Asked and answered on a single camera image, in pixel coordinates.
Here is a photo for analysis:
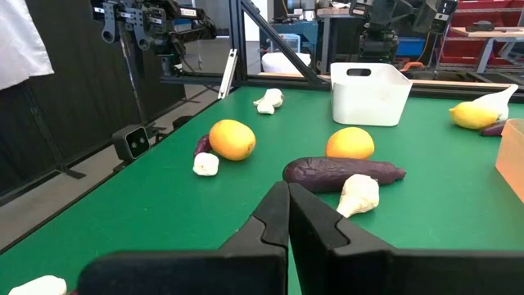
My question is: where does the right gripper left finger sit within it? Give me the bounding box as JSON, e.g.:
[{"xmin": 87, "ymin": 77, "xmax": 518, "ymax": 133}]
[{"xmin": 76, "ymin": 181, "xmax": 291, "ymax": 295}]

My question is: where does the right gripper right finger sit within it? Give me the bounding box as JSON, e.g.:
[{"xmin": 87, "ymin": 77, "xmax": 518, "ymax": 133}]
[{"xmin": 288, "ymin": 182, "xmax": 524, "ymax": 295}]

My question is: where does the large purple eggplant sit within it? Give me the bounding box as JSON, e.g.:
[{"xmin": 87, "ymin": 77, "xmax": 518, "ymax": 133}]
[{"xmin": 282, "ymin": 157, "xmax": 407, "ymax": 193}]

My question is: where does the orange citrus fruit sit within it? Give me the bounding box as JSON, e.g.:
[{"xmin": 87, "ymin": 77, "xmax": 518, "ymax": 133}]
[
  {"xmin": 325, "ymin": 126, "xmax": 376, "ymax": 161},
  {"xmin": 208, "ymin": 119, "xmax": 257, "ymax": 161}
]

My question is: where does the yellow lemon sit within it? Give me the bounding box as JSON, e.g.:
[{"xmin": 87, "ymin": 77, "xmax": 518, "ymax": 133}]
[{"xmin": 448, "ymin": 101, "xmax": 501, "ymax": 131}]

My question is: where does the small purple eggplant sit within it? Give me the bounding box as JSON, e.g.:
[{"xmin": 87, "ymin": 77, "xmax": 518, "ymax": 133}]
[
  {"xmin": 192, "ymin": 134, "xmax": 214, "ymax": 159},
  {"xmin": 478, "ymin": 120, "xmax": 508, "ymax": 138}
]

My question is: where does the white plastic basket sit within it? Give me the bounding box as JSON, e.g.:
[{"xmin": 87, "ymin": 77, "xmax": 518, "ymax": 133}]
[{"xmin": 329, "ymin": 61, "xmax": 413, "ymax": 128}]

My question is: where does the large white garlic bulb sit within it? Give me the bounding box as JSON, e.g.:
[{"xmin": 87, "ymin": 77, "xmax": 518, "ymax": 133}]
[{"xmin": 253, "ymin": 88, "xmax": 285, "ymax": 110}]

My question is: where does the silver aluminium bar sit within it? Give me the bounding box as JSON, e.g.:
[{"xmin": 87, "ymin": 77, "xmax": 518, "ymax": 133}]
[{"xmin": 217, "ymin": 48, "xmax": 239, "ymax": 101}]

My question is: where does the orange translucent basket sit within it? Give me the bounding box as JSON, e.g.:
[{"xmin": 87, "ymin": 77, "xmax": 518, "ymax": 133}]
[{"xmin": 495, "ymin": 118, "xmax": 524, "ymax": 204}]

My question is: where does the white round container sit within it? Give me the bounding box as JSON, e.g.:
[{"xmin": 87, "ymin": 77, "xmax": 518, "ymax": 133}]
[{"xmin": 260, "ymin": 52, "xmax": 312, "ymax": 75}]

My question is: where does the clear plastic box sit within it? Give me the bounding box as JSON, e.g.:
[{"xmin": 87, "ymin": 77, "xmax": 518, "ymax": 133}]
[{"xmin": 281, "ymin": 33, "xmax": 302, "ymax": 54}]

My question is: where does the blue storage bin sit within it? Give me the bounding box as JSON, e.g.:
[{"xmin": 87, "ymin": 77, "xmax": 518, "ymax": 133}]
[{"xmin": 395, "ymin": 36, "xmax": 427, "ymax": 58}]

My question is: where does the black curtain panel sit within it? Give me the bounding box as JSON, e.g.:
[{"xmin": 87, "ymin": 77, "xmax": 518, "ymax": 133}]
[{"xmin": 0, "ymin": 0, "xmax": 187, "ymax": 206}]

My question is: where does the blue cabinet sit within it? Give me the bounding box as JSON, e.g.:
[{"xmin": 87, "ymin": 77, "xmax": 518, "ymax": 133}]
[{"xmin": 269, "ymin": 19, "xmax": 319, "ymax": 54}]

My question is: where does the red shelving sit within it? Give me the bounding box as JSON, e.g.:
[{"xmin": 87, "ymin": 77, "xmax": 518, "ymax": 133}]
[{"xmin": 440, "ymin": 0, "xmax": 524, "ymax": 69}]

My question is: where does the wooden workbench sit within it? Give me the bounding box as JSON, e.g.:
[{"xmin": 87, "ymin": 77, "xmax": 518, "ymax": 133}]
[{"xmin": 449, "ymin": 25, "xmax": 524, "ymax": 75}]

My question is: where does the person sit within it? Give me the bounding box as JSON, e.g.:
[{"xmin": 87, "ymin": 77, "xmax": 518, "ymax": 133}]
[{"xmin": 0, "ymin": 0, "xmax": 55, "ymax": 92}]

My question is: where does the black table-level camera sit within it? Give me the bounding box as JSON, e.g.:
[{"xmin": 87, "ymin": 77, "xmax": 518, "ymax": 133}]
[{"xmin": 111, "ymin": 124, "xmax": 151, "ymax": 162}]

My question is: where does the orange curved hose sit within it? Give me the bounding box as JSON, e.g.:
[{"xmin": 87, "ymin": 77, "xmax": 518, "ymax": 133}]
[{"xmin": 400, "ymin": 61, "xmax": 426, "ymax": 73}]

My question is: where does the black aluminium rig frame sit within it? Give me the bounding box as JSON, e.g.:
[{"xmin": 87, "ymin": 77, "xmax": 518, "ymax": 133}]
[{"xmin": 159, "ymin": 0, "xmax": 524, "ymax": 103}]

